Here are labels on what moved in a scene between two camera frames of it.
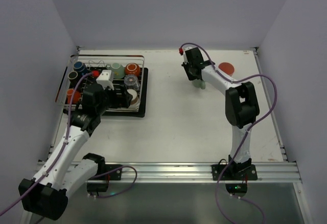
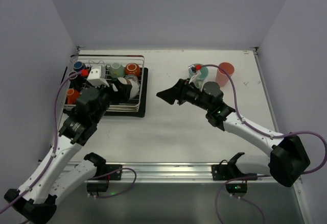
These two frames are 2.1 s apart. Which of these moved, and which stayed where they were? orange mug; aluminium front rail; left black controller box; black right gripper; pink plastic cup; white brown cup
Moved: black right gripper; white brown cup
Stayed: orange mug; aluminium front rail; pink plastic cup; left black controller box
